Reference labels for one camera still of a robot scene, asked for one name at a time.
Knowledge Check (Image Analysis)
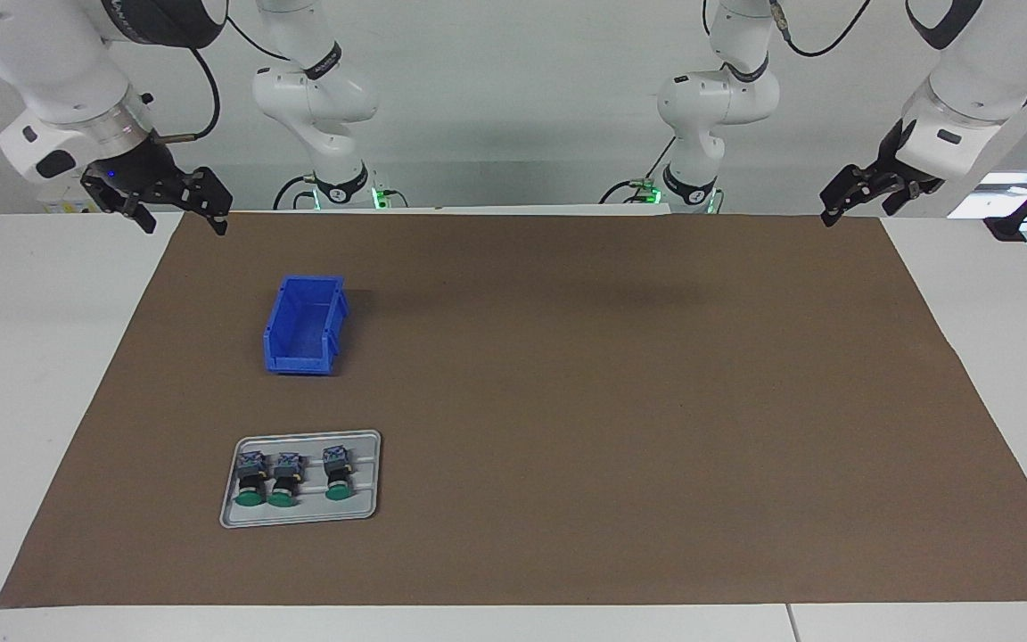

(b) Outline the blue plastic storage bin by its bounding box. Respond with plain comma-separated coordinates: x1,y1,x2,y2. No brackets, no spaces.
263,275,350,375

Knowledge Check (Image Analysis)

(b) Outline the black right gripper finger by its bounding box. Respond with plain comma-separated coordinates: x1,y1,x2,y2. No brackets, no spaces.
166,167,234,237
81,174,158,235

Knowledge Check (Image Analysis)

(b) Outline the green push button switch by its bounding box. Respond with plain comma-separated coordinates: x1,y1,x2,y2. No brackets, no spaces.
322,446,356,501
234,450,267,507
267,452,305,508

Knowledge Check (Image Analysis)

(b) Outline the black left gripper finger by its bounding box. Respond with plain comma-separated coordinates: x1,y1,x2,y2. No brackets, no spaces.
879,172,944,217
819,163,884,228

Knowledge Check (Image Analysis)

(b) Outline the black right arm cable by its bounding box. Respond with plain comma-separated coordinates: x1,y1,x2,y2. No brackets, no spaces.
153,16,293,144

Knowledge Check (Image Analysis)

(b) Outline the grey metal tray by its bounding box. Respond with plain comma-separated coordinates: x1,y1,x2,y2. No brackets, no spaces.
219,430,382,529

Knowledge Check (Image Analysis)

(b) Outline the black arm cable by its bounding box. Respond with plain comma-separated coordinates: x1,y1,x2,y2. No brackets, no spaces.
703,0,871,60
153,16,293,144

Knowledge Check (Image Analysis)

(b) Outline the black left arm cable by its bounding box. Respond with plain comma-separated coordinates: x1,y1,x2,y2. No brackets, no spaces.
703,0,871,60

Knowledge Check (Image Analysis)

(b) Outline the black base power cable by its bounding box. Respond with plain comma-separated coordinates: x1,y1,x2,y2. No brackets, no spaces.
273,174,318,211
600,134,679,204

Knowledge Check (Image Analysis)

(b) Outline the brown table mat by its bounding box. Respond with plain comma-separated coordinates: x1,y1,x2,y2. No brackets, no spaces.
0,212,1027,607

